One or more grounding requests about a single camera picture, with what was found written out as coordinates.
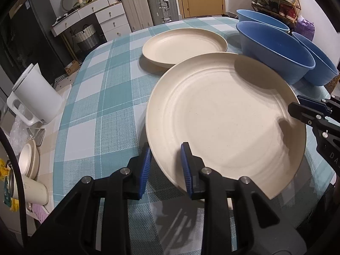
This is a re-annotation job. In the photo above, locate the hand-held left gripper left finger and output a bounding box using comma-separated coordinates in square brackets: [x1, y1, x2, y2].
[30, 142, 152, 255]

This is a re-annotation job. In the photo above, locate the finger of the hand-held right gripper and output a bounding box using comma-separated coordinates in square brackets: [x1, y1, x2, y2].
[297, 95, 340, 117]
[288, 102, 340, 171]

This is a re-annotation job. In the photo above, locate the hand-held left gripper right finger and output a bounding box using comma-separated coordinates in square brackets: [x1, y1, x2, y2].
[181, 142, 309, 255]

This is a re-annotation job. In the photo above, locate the blue bowl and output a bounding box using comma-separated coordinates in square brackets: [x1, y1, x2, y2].
[292, 32, 340, 86]
[236, 21, 316, 86]
[236, 9, 290, 34]

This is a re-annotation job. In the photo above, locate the cream plate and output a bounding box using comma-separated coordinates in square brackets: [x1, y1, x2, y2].
[146, 52, 307, 200]
[142, 28, 228, 68]

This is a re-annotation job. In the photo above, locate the purple bag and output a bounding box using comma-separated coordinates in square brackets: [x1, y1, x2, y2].
[295, 16, 315, 42]

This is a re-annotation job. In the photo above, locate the teal checked tablecloth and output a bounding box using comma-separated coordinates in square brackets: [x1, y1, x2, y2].
[52, 16, 338, 255]

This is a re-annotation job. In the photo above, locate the stack of small cream dishes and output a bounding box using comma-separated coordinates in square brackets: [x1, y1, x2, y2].
[18, 140, 40, 180]

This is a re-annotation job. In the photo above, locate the cream tumbler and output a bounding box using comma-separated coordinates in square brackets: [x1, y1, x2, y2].
[7, 168, 49, 207]

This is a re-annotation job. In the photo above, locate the small cardboard box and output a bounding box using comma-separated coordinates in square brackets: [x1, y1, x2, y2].
[64, 61, 82, 75]

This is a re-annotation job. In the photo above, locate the white electric kettle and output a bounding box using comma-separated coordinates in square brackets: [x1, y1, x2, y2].
[7, 63, 63, 125]

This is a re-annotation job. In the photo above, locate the woven laundry basket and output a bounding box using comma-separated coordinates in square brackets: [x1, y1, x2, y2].
[71, 24, 99, 51]

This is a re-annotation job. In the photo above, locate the white drawer dresser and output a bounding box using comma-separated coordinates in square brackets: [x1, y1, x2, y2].
[51, 0, 131, 42]

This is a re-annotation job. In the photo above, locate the beige suitcase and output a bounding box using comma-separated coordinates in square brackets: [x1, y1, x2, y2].
[118, 0, 153, 31]

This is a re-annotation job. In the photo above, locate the silver suitcase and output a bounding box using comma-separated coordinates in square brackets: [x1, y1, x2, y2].
[144, 0, 181, 25]

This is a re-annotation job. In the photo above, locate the dark cabinet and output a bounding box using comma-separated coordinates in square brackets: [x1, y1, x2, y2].
[0, 0, 75, 85]

